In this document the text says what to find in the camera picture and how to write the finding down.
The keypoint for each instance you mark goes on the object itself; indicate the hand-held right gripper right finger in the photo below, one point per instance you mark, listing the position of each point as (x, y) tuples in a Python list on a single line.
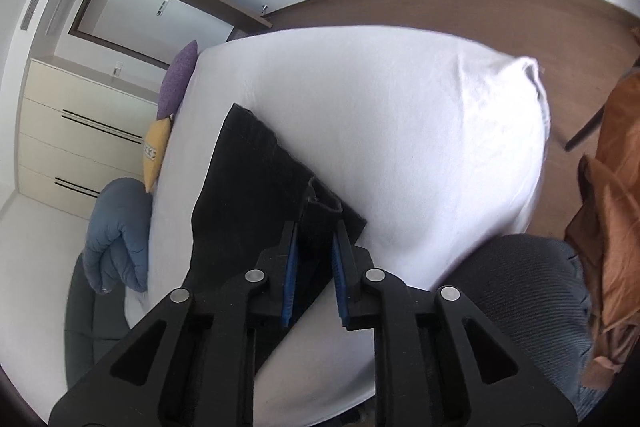
[(342, 282)]

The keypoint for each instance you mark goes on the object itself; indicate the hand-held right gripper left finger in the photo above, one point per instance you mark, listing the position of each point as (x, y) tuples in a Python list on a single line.
[(291, 277)]

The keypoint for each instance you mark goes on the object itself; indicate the black pants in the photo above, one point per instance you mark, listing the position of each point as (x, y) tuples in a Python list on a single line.
[(250, 187)]

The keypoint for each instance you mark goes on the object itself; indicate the white bed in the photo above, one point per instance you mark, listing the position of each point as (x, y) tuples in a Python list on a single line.
[(400, 132)]

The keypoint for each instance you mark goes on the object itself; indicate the blue rolled duvet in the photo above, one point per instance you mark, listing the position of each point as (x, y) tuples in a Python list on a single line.
[(120, 227)]

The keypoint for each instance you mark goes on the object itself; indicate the yellow pillow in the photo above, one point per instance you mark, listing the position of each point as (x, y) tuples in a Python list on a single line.
[(156, 147)]

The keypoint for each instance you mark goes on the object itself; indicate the dark grey headboard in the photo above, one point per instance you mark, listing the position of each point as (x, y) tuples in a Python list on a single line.
[(85, 337)]

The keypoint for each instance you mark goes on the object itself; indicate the purple pillow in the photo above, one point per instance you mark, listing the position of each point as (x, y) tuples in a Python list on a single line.
[(175, 77)]

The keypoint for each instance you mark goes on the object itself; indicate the cream wardrobe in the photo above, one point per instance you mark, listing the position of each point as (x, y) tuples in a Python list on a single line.
[(75, 107)]

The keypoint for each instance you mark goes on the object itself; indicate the orange cloth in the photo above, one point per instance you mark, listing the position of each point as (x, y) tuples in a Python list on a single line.
[(620, 217)]

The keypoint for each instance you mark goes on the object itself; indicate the white wall switch panel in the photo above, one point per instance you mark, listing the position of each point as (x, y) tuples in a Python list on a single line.
[(118, 70)]

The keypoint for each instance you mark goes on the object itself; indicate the wall control panel row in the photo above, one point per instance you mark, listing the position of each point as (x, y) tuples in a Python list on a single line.
[(161, 8)]

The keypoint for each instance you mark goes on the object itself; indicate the brown door frame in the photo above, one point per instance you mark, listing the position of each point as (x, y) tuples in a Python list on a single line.
[(82, 9)]

